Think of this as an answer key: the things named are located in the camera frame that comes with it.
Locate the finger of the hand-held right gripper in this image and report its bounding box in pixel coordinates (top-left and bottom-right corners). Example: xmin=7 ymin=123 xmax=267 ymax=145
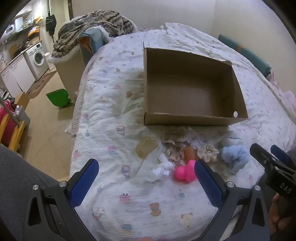
xmin=270 ymin=145 xmax=292 ymax=166
xmin=250 ymin=143 xmax=278 ymax=173

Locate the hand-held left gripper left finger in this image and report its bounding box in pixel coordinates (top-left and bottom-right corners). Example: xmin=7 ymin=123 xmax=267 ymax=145
xmin=22 ymin=158 xmax=100 ymax=241

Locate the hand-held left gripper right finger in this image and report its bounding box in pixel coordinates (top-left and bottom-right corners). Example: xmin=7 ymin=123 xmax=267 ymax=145
xmin=195 ymin=159 xmax=270 ymax=241

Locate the light blue plush toy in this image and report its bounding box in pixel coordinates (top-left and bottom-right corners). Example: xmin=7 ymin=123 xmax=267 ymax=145
xmin=220 ymin=137 xmax=250 ymax=175

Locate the pink rubber duck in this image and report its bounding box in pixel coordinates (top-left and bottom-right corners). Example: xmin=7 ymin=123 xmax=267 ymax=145
xmin=174 ymin=160 xmax=197 ymax=183

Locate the cream scrunchie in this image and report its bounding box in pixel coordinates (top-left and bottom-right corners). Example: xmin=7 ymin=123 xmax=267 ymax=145
xmin=197 ymin=144 xmax=220 ymax=163

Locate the orange foam cylinder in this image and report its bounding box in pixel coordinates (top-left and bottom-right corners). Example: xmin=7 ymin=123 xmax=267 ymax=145
xmin=183 ymin=146 xmax=199 ymax=163

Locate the beige lace cloth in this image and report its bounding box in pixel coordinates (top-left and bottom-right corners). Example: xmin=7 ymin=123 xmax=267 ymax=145
xmin=161 ymin=126 xmax=192 ymax=166

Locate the brown cardboard box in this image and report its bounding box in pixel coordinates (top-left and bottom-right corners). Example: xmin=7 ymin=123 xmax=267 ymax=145
xmin=143 ymin=42 xmax=249 ymax=127

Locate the person's right hand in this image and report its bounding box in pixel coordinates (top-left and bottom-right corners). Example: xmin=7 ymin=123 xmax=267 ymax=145
xmin=268 ymin=192 xmax=296 ymax=235

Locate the white printed cloth piece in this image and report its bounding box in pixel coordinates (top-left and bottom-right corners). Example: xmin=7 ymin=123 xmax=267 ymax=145
xmin=185 ymin=130 xmax=208 ymax=149

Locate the pale pink cloth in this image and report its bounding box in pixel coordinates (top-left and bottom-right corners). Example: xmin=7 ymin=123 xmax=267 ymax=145
xmin=269 ymin=70 xmax=296 ymax=109

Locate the person's grey trouser leg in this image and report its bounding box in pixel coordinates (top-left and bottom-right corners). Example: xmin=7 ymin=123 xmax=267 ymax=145
xmin=0 ymin=145 xmax=70 ymax=241

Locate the printed white bedsheet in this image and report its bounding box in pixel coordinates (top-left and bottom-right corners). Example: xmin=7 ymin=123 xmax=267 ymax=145
xmin=69 ymin=22 xmax=296 ymax=241

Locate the yellow wooden chair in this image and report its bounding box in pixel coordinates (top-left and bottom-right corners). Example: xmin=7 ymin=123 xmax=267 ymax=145
xmin=0 ymin=113 xmax=26 ymax=151

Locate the grey bin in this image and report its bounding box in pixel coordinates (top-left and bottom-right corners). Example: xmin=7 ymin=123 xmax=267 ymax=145
xmin=14 ymin=105 xmax=30 ymax=128

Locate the pink bag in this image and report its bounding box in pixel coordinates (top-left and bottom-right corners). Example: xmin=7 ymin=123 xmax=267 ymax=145
xmin=0 ymin=100 xmax=15 ymax=144

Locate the flat cardboard piece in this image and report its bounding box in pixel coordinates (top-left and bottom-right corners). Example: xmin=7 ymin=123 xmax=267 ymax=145
xmin=16 ymin=91 xmax=30 ymax=109

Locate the long teal pillow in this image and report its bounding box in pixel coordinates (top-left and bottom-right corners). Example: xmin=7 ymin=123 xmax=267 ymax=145
xmin=218 ymin=34 xmax=272 ymax=77

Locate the brown patterned rug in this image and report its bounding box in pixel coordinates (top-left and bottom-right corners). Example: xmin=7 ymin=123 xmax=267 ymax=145
xmin=26 ymin=70 xmax=57 ymax=99

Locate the laundry basket with clothes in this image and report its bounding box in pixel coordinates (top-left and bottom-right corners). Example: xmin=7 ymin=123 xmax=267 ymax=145
xmin=47 ymin=52 xmax=86 ymax=102

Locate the white kitchen cabinet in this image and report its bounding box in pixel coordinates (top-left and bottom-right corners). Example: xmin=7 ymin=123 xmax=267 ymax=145
xmin=0 ymin=54 xmax=35 ymax=98

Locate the white washing machine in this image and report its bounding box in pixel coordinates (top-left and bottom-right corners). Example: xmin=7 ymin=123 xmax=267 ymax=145
xmin=23 ymin=43 xmax=50 ymax=81

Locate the teal cushion with orange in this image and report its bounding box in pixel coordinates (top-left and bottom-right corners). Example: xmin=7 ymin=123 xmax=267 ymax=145
xmin=78 ymin=27 xmax=110 ymax=61

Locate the patterned knit blanket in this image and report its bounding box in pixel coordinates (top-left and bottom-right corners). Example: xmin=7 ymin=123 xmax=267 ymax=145
xmin=51 ymin=10 xmax=137 ymax=58

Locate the black hanging garment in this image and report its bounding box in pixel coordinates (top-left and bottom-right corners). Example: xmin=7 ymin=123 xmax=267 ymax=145
xmin=46 ymin=14 xmax=57 ymax=35

